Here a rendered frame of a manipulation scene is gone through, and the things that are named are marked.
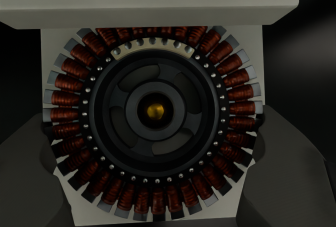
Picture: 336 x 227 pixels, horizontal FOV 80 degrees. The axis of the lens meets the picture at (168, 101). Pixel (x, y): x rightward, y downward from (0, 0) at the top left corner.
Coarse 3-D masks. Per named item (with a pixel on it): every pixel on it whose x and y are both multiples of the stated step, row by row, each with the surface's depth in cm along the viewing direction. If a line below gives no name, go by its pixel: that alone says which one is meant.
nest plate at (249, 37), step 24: (48, 48) 13; (240, 48) 14; (48, 72) 13; (144, 72) 14; (192, 96) 14; (264, 96) 14; (120, 120) 13; (168, 144) 14; (240, 168) 14; (72, 192) 13; (216, 192) 14; (240, 192) 14; (72, 216) 13; (96, 216) 13; (168, 216) 14; (192, 216) 14; (216, 216) 14
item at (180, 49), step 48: (96, 48) 10; (144, 48) 10; (192, 48) 10; (48, 96) 10; (96, 96) 10; (144, 96) 12; (240, 96) 10; (96, 144) 10; (144, 144) 12; (192, 144) 12; (240, 144) 10; (96, 192) 10; (144, 192) 10; (192, 192) 10
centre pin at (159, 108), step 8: (152, 96) 11; (160, 96) 12; (144, 104) 11; (152, 104) 11; (160, 104) 11; (168, 104) 11; (144, 112) 11; (152, 112) 11; (160, 112) 11; (168, 112) 11; (144, 120) 11; (152, 120) 11; (160, 120) 11; (168, 120) 12
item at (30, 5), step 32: (0, 0) 4; (32, 0) 4; (64, 0) 4; (96, 0) 4; (128, 0) 4; (160, 0) 4; (192, 0) 4; (224, 0) 4; (256, 0) 4; (288, 0) 4
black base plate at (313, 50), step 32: (320, 0) 15; (0, 32) 14; (32, 32) 14; (288, 32) 15; (320, 32) 15; (0, 64) 14; (32, 64) 14; (288, 64) 15; (320, 64) 15; (0, 96) 14; (32, 96) 14; (288, 96) 15; (320, 96) 15; (0, 128) 14; (320, 128) 15; (128, 224) 15; (160, 224) 15; (192, 224) 15; (224, 224) 15
